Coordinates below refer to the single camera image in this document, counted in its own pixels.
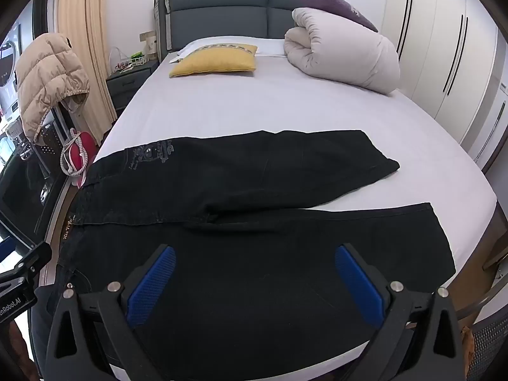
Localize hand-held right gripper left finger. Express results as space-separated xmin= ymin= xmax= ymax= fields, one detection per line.
xmin=42 ymin=243 xmax=177 ymax=381

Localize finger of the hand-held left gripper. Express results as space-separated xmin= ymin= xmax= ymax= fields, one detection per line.
xmin=0 ymin=238 xmax=53 ymax=286

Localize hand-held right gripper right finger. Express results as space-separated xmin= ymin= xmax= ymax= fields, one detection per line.
xmin=334 ymin=243 xmax=467 ymax=381

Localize black pants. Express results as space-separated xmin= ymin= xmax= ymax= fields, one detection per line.
xmin=32 ymin=129 xmax=456 ymax=370

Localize person's left forearm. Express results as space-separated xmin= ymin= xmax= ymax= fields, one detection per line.
xmin=0 ymin=317 xmax=34 ymax=381

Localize black perforated chair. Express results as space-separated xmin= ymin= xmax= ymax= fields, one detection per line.
xmin=35 ymin=101 xmax=86 ymax=179

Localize grey mesh chair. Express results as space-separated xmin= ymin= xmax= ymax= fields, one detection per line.
xmin=462 ymin=313 xmax=508 ymax=381

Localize beige puffer jacket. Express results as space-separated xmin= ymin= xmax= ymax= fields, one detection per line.
xmin=15 ymin=33 xmax=90 ymax=142

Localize white appliance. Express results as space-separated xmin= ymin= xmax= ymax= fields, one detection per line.
xmin=0 ymin=24 xmax=22 ymax=120

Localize grey nightstand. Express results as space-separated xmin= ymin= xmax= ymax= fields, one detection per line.
xmin=106 ymin=63 xmax=158 ymax=112

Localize bed with white sheet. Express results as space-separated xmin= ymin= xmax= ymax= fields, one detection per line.
xmin=37 ymin=37 xmax=508 ymax=381

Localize beige curtain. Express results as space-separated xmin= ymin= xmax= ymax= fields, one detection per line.
xmin=55 ymin=0 xmax=120 ymax=145

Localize yellow pillow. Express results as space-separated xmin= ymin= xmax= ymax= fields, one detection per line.
xmin=169 ymin=43 xmax=258 ymax=78

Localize rolled beige duvet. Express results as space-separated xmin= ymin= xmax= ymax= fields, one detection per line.
xmin=283 ymin=7 xmax=401 ymax=95

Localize beige paper bag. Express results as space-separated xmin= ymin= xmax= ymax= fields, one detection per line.
xmin=140 ymin=31 xmax=158 ymax=63

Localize cream wardrobe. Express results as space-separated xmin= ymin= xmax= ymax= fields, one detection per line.
xmin=379 ymin=0 xmax=508 ymax=171

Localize white pillow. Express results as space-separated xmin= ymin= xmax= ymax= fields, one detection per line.
xmin=175 ymin=37 xmax=287 ymax=59

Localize purple pillow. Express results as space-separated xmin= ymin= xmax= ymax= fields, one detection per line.
xmin=297 ymin=0 xmax=379 ymax=32

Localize grey upholstered headboard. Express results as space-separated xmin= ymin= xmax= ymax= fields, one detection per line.
xmin=154 ymin=0 xmax=318 ymax=53

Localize red bag with white rope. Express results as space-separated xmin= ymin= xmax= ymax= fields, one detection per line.
xmin=59 ymin=127 xmax=97 ymax=188

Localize white wire basket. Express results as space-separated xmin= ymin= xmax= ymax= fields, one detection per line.
xmin=115 ymin=56 xmax=147 ymax=70

